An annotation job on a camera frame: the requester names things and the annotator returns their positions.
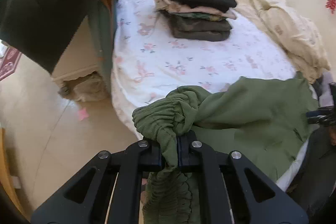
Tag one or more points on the wooden chair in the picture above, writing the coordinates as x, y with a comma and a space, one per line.
6, 179

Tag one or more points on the black plastic cover sheet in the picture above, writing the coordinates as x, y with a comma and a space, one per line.
52, 3

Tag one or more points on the cream yellow comforter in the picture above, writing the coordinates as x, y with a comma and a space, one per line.
298, 36

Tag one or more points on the red wall decoration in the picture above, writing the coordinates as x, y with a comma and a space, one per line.
331, 5

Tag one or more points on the red patterned floor rug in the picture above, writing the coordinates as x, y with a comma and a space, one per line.
9, 62

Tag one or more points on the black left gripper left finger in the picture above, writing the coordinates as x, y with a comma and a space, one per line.
106, 190

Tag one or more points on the white floral bed sheet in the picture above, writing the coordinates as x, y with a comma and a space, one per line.
148, 62

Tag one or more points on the beige pink folded garment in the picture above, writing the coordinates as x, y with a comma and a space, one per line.
174, 7

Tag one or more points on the camouflage folded garment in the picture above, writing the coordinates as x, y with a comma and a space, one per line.
199, 15

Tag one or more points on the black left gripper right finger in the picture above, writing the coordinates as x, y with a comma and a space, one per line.
232, 189

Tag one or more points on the olive green pants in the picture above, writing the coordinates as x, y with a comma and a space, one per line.
263, 119

